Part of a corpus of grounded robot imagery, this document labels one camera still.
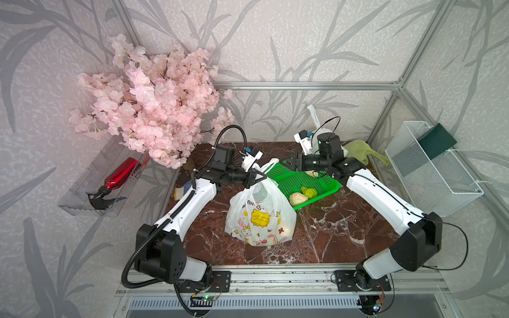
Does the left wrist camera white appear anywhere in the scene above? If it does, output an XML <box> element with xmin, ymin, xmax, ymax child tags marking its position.
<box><xmin>241</xmin><ymin>147</ymin><xmax>263</xmax><ymax>172</ymax></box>

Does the blue dotted work glove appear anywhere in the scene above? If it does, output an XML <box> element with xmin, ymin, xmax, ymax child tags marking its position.
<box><xmin>174</xmin><ymin>181</ymin><xmax>192</xmax><ymax>201</ymax></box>

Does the white wire mesh basket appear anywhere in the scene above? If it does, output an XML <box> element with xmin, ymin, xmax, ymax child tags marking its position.
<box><xmin>385</xmin><ymin>121</ymin><xmax>484</xmax><ymax>217</ymax></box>

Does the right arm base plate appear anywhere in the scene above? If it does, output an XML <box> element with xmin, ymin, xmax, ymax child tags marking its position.
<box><xmin>331</xmin><ymin>270</ymin><xmax>392</xmax><ymax>292</ymax></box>

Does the white printed plastic bag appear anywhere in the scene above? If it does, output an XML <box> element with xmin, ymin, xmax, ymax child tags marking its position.
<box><xmin>307</xmin><ymin>105</ymin><xmax>331</xmax><ymax>154</ymax></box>

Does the light green plastic bag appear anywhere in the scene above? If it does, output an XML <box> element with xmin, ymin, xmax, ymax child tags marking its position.
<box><xmin>344</xmin><ymin>140</ymin><xmax>390</xmax><ymax>166</ymax></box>

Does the green plastic basket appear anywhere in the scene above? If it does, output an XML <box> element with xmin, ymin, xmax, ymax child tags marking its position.
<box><xmin>266</xmin><ymin>163</ymin><xmax>342</xmax><ymax>211</ymax></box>

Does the green pear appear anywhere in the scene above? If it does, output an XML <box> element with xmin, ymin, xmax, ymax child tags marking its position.
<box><xmin>301</xmin><ymin>187</ymin><xmax>318</xmax><ymax>200</ymax></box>

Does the aluminium front rail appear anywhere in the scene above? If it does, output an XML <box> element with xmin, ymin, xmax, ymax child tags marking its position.
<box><xmin>115</xmin><ymin>263</ymin><xmax>450</xmax><ymax>297</ymax></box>

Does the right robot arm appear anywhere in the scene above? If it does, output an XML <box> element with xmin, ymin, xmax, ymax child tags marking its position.
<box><xmin>282</xmin><ymin>131</ymin><xmax>442</xmax><ymax>290</ymax></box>

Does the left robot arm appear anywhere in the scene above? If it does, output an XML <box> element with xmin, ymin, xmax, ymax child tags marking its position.
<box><xmin>121</xmin><ymin>141</ymin><xmax>267</xmax><ymax>290</ymax></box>

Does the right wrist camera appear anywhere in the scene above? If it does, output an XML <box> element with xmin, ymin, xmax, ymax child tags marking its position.
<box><xmin>294</xmin><ymin>130</ymin><xmax>312</xmax><ymax>155</ymax></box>

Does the clear acrylic wall shelf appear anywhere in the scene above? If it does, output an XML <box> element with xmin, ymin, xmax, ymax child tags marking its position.
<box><xmin>58</xmin><ymin>136</ymin><xmax>149</xmax><ymax>217</ymax></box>

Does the pink cherry blossom tree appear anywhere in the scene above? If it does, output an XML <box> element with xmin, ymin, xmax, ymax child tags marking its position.
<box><xmin>68</xmin><ymin>34</ymin><xmax>235</xmax><ymax>168</ymax></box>

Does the beige pear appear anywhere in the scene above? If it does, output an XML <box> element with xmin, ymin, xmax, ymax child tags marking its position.
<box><xmin>289</xmin><ymin>193</ymin><xmax>309</xmax><ymax>207</ymax></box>

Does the dark green card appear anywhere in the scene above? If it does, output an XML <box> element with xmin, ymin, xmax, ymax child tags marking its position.
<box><xmin>417</xmin><ymin>123</ymin><xmax>457</xmax><ymax>160</ymax></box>

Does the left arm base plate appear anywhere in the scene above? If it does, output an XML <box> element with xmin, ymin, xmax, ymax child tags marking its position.
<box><xmin>177</xmin><ymin>270</ymin><xmax>231</xmax><ymax>293</ymax></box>

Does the red spray bottle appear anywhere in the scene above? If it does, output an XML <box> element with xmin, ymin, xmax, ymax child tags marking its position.
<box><xmin>87</xmin><ymin>157</ymin><xmax>139</xmax><ymax>210</ymax></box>

